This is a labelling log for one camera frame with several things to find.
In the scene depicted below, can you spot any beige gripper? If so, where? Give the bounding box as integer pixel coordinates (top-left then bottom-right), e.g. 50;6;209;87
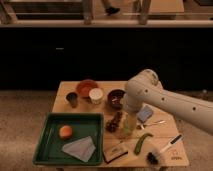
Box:
122;114;137;137

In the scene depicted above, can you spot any whiteboard eraser black wood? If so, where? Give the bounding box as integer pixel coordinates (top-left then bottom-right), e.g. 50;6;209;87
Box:
103;142;128;164

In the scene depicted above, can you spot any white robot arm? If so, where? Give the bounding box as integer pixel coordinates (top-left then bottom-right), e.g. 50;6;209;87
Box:
123;69;213;135

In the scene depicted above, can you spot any white cup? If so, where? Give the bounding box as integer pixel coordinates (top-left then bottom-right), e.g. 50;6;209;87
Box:
89;88;104;104

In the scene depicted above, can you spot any dark metal cup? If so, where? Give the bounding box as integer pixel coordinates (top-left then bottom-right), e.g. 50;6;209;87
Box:
66;92;78;108

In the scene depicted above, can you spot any bunch of dark grapes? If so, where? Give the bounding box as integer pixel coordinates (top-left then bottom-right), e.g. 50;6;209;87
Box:
105;111;123;133

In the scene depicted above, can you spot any blue sponge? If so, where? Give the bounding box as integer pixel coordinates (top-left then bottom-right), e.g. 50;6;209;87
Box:
137;106;153;123

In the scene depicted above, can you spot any green cucumber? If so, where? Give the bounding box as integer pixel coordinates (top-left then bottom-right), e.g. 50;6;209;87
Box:
134;133;153;155

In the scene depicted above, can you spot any dark brown bowl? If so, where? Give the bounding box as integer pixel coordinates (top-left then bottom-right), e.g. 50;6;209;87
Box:
107;89;125;110

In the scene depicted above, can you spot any metal spoon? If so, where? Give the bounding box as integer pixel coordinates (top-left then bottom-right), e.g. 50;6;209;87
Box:
136;120;166;130

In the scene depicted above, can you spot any wooden table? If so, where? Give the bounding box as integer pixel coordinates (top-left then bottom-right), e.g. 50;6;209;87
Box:
33;80;190;169

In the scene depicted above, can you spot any grey folded cloth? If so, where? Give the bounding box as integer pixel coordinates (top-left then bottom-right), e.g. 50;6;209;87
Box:
62;136;96;162

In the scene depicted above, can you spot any orange bowl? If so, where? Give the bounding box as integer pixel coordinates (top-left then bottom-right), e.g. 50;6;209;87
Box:
76;79;98;98

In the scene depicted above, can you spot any orange fruit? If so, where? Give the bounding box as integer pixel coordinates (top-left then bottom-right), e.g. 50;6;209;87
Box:
59;125;73;139

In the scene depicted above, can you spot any green plastic tray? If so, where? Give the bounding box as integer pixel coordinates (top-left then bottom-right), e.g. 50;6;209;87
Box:
33;113;104;166

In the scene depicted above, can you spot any white handled dish brush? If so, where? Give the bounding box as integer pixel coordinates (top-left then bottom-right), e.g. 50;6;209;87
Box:
146;134;182;165

